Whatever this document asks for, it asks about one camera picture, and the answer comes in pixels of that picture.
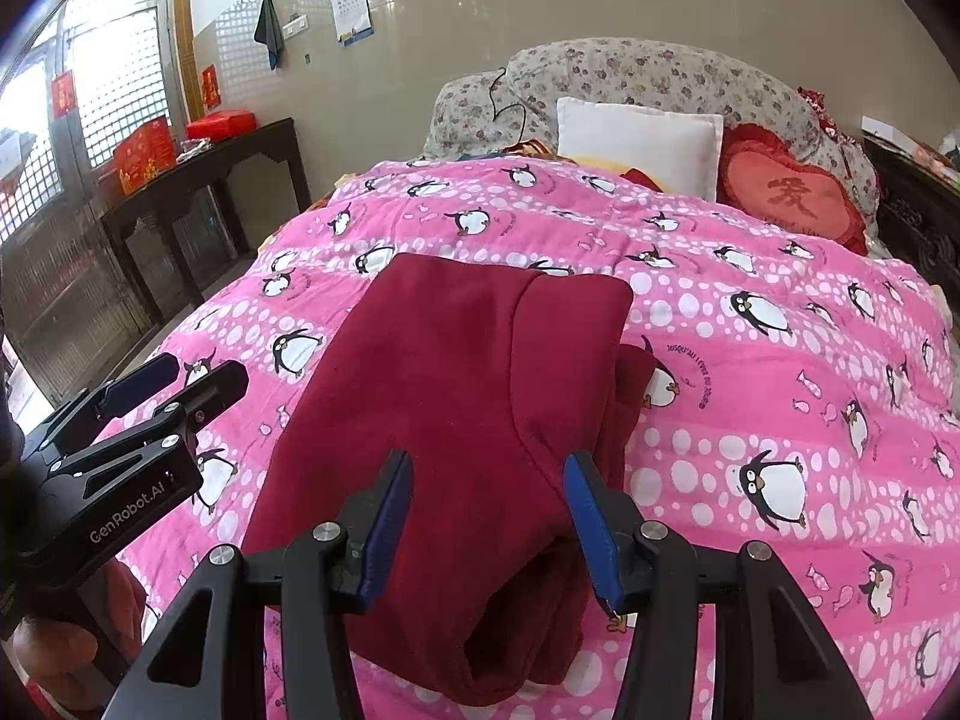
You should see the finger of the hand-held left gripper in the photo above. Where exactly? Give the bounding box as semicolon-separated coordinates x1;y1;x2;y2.
26;351;181;457
45;360;250;481

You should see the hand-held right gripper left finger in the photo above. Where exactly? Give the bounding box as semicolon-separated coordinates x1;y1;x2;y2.
101;450;415;720

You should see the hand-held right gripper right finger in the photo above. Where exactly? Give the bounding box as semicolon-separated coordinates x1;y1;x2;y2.
562;451;878;720

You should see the dark red fleece garment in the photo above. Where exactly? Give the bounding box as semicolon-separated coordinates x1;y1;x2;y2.
240;253;680;707

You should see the person's left hand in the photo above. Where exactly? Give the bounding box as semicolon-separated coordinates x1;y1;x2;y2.
9;619;132;713

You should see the metal grille door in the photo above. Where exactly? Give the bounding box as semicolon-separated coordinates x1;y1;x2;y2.
0;0;196;406

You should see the pink penguin printed blanket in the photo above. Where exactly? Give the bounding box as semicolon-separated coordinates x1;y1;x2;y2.
97;157;960;720

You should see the tall red gift box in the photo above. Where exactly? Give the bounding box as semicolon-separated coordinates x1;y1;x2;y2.
112;116;173;196

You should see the dark wooden side table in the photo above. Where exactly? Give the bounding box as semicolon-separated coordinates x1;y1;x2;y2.
100;118;312;327

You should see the flat red gift box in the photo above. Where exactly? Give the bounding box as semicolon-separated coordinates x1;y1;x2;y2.
186;109;256;142

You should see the dark hanging cloth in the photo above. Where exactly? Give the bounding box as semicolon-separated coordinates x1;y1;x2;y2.
253;0;284;70

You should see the yellow cloth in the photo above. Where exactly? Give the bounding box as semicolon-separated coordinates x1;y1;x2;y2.
574;156;665;192

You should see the white pillow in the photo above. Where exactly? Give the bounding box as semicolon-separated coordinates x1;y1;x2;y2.
556;97;725;200

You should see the red heart-shaped cushion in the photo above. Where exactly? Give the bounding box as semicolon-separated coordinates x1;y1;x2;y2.
716;124;871;256

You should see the dark carved wooden cabinet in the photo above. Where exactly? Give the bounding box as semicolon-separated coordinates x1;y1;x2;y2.
862;131;960;286

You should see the floral quilt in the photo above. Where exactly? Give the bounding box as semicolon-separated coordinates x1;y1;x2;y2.
424;37;878;211

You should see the red patterned cloth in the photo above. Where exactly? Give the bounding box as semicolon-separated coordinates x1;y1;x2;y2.
796;86;848;143

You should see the black cable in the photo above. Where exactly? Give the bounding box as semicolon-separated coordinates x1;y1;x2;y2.
487;67;526;128

